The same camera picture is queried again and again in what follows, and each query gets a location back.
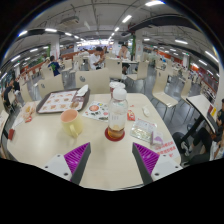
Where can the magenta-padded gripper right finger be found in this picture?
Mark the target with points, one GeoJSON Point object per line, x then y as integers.
{"type": "Point", "coordinates": [146, 158]}

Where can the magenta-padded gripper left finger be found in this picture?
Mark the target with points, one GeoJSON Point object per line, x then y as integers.
{"type": "Point", "coordinates": [78, 158]}

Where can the clear bottle with amber drink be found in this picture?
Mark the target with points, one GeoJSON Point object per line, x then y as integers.
{"type": "Point", "coordinates": [117, 113]}

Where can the white paper with red print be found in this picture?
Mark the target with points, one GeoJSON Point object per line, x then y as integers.
{"type": "Point", "coordinates": [168, 149]}

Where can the clear plastic wrapper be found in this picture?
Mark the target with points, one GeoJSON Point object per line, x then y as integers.
{"type": "Point", "coordinates": [142, 130]}

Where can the pale yellow mug pink inside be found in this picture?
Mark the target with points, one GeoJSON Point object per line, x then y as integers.
{"type": "Point", "coordinates": [71, 125]}

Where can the flat round red coaster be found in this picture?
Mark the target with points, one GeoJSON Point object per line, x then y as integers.
{"type": "Point", "coordinates": [107, 136]}

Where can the small red sauce packet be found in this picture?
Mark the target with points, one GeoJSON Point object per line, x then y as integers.
{"type": "Point", "coordinates": [131, 115]}

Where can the crumpled white tissue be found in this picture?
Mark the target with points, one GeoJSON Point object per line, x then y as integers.
{"type": "Point", "coordinates": [146, 111]}

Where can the printed food picture leaflet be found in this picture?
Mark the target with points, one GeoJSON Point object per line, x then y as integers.
{"type": "Point", "coordinates": [95, 111]}

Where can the dark brown food tray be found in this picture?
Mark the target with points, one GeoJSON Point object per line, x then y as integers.
{"type": "Point", "coordinates": [85, 100]}

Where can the person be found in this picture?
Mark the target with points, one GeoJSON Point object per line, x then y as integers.
{"type": "Point", "coordinates": [54, 66]}
{"type": "Point", "coordinates": [16, 85]}
{"type": "Point", "coordinates": [95, 60]}
{"type": "Point", "coordinates": [125, 55]}
{"type": "Point", "coordinates": [7, 93]}
{"type": "Point", "coordinates": [203, 140]}

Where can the printed paper tray liner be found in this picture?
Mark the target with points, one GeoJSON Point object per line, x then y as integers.
{"type": "Point", "coordinates": [56, 101]}

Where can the crumpled white napkin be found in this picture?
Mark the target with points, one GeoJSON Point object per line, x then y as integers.
{"type": "Point", "coordinates": [82, 90]}

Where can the clear bag with orange food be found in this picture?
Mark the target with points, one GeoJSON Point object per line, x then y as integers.
{"type": "Point", "coordinates": [27, 111]}

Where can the white neighbouring table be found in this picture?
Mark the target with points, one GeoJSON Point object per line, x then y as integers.
{"type": "Point", "coordinates": [200, 106]}

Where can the group of beige chairs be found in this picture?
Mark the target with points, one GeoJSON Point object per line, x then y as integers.
{"type": "Point", "coordinates": [93, 80]}

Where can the ceiling air conditioner unit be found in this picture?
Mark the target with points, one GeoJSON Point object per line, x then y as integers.
{"type": "Point", "coordinates": [70, 20]}

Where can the group of ceiling lights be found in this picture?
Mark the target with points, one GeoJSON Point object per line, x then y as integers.
{"type": "Point", "coordinates": [126, 18]}

